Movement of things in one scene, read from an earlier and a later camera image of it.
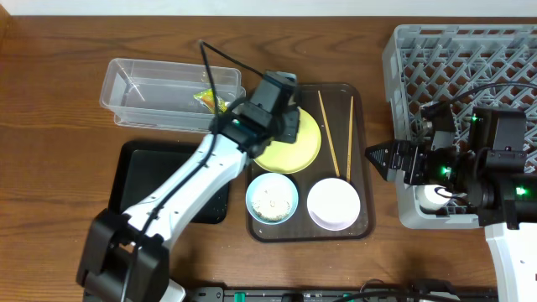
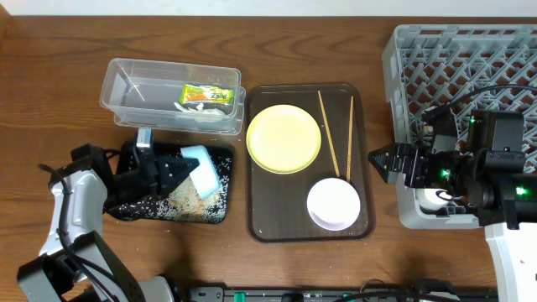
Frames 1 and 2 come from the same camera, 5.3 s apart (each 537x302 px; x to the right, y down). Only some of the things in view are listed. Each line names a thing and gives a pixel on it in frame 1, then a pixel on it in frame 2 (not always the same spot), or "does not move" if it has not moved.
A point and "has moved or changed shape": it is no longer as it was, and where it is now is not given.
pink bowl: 333,204 does not move
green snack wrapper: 207,97 has moved or changed shape
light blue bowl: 272,198 has moved or changed shape
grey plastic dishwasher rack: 461,67 does not move
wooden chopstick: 329,135 does not move
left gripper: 291,127 -> 153,174
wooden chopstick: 350,141 does not move
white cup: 432,196 does not move
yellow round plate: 284,158 does not move
